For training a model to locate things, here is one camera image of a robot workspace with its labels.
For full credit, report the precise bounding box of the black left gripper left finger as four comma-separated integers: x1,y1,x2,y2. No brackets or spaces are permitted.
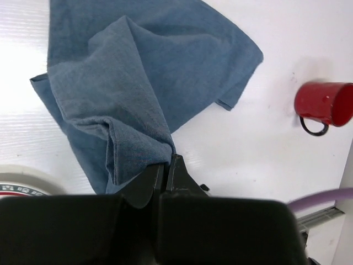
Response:
121,164,164,209

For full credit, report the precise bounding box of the blue cloth placemat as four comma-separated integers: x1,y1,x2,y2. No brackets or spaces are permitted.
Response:
30,1,263,194

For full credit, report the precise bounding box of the red enamel mug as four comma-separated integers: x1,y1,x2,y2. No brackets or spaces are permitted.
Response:
294,81,352,137

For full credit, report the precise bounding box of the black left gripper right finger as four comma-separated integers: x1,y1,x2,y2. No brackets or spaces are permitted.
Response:
165,155,209,197

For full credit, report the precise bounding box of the white plate green red rim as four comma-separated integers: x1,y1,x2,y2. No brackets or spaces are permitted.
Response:
1,165,67,196

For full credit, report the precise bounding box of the aluminium right side rail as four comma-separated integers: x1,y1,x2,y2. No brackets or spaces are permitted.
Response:
297,206,345,232

